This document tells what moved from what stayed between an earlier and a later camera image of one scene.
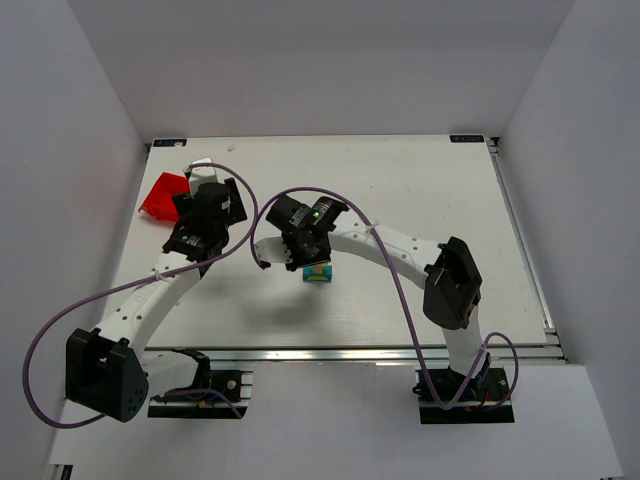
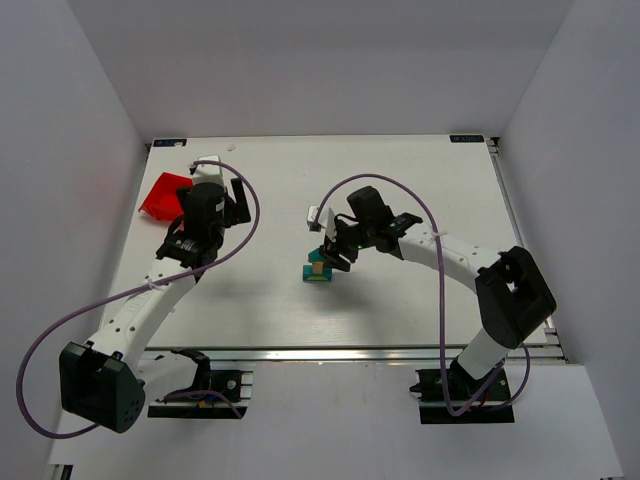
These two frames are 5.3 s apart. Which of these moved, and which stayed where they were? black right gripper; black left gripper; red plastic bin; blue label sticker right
Moved: black right gripper
Stayed: red plastic bin; blue label sticker right; black left gripper
